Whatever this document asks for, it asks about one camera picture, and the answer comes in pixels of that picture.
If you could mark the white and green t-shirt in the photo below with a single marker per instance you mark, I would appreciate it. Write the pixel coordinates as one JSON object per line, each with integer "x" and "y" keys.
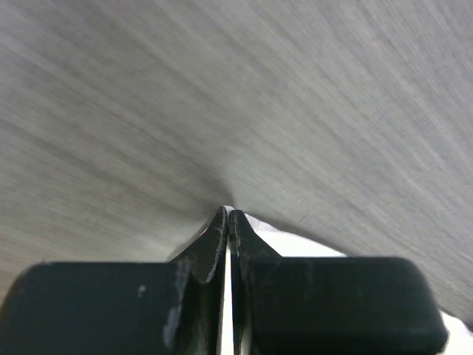
{"x": 290, "y": 245}

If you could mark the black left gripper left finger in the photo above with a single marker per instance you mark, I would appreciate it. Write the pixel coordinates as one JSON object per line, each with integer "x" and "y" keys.
{"x": 121, "y": 307}

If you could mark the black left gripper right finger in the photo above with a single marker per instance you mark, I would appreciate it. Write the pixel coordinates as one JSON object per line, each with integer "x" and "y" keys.
{"x": 328, "y": 305}

